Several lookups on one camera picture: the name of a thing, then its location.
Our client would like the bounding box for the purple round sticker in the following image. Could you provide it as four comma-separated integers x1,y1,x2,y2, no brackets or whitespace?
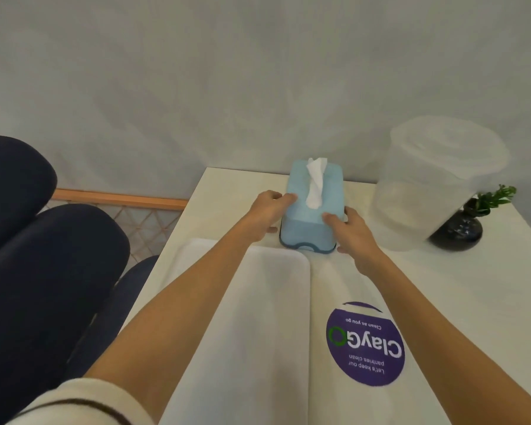
326,301,406,388

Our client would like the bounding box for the light blue tissue box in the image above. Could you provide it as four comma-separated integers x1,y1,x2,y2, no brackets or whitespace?
279,160,348,252

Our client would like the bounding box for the clear plastic lidded container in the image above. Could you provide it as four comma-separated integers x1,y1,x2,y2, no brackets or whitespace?
369,116,509,253

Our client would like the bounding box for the white sleeve with dark stripe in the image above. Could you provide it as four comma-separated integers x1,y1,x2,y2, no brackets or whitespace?
6,378,156,425

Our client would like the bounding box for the person's right hand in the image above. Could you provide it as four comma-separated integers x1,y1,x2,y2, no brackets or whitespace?
322,207,384,273

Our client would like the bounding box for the white plastic tray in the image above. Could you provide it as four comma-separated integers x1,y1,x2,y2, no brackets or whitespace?
158,238,313,425

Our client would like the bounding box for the dark blue chair seat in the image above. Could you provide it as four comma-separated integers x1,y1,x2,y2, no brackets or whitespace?
64,255,161,382

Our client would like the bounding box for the white tissue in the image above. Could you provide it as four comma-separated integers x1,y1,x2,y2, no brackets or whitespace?
305,157,328,209

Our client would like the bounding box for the person's left hand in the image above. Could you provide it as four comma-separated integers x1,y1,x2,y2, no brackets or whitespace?
242,189,298,244

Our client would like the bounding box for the black round vase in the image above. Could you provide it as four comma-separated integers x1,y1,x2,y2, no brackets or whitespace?
428,198,484,251

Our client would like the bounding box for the person's left forearm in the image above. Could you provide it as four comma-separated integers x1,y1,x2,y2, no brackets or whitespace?
83,221,266,424

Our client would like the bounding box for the person's right forearm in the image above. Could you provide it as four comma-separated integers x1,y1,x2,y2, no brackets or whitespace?
356,251,531,425

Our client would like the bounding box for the small green plant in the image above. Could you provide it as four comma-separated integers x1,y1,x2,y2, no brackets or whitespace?
474,185,517,215

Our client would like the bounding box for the wooden lattice panel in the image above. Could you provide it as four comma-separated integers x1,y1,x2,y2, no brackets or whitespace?
39,188,189,267

